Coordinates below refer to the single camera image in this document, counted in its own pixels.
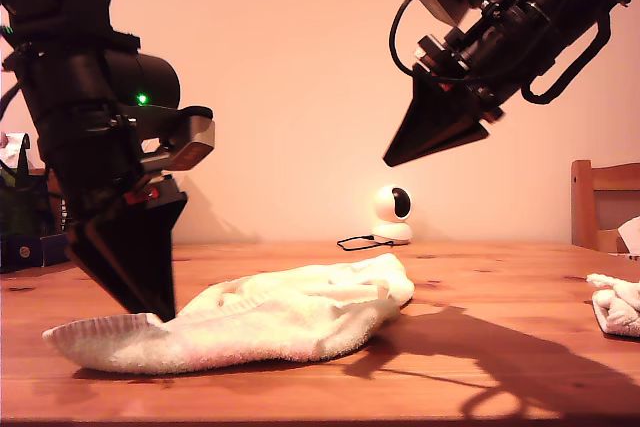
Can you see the dark blue box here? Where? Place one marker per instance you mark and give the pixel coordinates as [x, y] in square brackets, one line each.
[20, 252]

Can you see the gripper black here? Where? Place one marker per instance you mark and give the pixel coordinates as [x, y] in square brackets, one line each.
[490, 52]
[110, 177]

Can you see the beige fluffy tea towel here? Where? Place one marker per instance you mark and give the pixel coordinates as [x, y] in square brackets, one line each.
[617, 307]

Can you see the wooden chair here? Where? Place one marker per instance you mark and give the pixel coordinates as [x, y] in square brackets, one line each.
[582, 207]

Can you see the dark green paper bag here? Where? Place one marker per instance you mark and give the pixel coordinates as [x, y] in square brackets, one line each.
[20, 197]

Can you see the white round security camera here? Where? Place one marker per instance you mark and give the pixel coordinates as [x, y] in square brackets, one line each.
[387, 207]

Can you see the white towel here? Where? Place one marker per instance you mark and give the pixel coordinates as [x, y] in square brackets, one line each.
[250, 317]

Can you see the white tissue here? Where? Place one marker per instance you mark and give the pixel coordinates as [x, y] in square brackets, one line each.
[12, 144]

